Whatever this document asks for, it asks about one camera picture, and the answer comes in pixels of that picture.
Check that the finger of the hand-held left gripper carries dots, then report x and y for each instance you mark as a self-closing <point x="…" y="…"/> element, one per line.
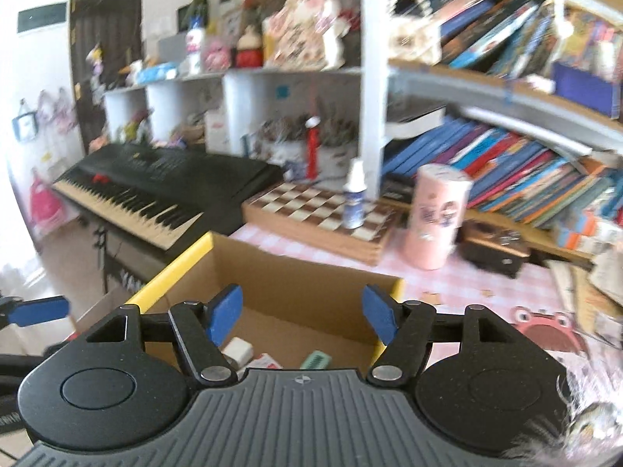
<point x="39" y="310"/>

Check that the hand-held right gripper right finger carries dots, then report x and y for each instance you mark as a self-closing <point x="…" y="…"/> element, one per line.
<point x="382" y="314"/>

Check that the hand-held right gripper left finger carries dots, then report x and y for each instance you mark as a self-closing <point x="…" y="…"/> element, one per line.
<point x="224" y="314"/>

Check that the white charger cube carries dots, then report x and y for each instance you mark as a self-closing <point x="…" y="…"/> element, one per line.
<point x="238" y="350"/>

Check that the small white pink toy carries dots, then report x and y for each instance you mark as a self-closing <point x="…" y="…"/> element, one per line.
<point x="265" y="362"/>

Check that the yellow cardboard box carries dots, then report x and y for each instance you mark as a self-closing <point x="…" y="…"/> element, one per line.
<point x="292" y="296"/>

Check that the mint green plastic tool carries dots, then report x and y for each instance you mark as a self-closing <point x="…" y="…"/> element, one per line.
<point x="316" y="360"/>

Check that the pink checked desktop cloth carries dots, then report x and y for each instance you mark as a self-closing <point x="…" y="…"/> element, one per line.
<point x="462" y="287"/>

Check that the black keyboard stand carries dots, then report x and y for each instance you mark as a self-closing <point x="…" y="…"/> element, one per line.
<point x="104" y="258"/>

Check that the pink cartoon canister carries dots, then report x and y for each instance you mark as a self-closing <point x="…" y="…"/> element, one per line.
<point x="435" y="224"/>

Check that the pink doll dress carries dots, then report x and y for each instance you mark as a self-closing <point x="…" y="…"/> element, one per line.
<point x="46" y="204"/>

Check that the white blue spray bottle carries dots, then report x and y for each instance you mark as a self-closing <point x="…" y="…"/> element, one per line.
<point x="353" y="199"/>

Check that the wooden chess board box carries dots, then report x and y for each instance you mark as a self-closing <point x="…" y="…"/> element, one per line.
<point x="311" y="214"/>

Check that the black wooden box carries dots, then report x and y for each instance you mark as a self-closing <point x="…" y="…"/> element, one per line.
<point x="496" y="253"/>

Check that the black electronic keyboard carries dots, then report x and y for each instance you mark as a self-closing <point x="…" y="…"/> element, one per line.
<point x="160" y="175"/>

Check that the printed cartoon desk mat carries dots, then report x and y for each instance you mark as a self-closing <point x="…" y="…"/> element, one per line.
<point x="535" y="335"/>

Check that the white pencil pot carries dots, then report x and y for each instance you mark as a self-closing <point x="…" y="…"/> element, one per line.
<point x="287" y="148"/>

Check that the red spray bottle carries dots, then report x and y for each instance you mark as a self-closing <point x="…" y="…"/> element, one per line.
<point x="312" y="151"/>

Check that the small white carton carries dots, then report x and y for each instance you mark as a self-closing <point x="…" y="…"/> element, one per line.
<point x="216" y="131"/>

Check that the long row of blue books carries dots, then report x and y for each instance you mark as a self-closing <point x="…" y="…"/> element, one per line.
<point x="496" y="170"/>

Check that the yellow paper booklet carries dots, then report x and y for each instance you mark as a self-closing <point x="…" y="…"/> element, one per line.
<point x="574" y="296"/>

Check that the white cubby shelf unit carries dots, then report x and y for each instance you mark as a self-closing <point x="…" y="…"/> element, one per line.
<point x="233" y="102"/>

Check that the orange white carton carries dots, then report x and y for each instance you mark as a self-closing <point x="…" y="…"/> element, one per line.
<point x="591" y="221"/>
<point x="581" y="242"/>

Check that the white fluffy fur trim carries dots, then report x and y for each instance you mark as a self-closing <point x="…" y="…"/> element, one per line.
<point x="584" y="408"/>

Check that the white bookshelf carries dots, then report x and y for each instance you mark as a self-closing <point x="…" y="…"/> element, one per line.
<point x="372" y="82"/>

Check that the blue tissue pack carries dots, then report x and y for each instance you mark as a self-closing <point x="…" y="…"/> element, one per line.
<point x="155" y="73"/>

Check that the pink gift box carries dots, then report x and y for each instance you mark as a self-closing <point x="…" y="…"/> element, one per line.
<point x="217" y="56"/>

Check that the white bottle blue cap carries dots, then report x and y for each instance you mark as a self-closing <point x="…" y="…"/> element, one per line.
<point x="194" y="48"/>

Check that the white quilted handbag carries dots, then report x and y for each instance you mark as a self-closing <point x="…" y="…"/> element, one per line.
<point x="413" y="34"/>

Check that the dark wooden door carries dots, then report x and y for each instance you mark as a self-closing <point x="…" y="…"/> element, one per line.
<point x="104" y="34"/>

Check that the pink white ceramic ornament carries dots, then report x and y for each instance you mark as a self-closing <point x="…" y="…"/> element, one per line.
<point x="301" y="34"/>

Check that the black framed picture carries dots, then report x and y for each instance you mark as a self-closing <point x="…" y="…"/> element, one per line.
<point x="185" y="17"/>

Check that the dark blue box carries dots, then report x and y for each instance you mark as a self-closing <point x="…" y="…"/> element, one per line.
<point x="584" y="90"/>

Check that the leaning row of colourful books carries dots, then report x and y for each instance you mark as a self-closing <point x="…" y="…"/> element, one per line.
<point x="496" y="24"/>

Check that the blue framed wall hanging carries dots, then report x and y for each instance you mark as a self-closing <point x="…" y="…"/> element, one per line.
<point x="25" y="126"/>

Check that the dark green wall board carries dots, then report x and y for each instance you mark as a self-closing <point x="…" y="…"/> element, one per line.
<point x="41" y="17"/>

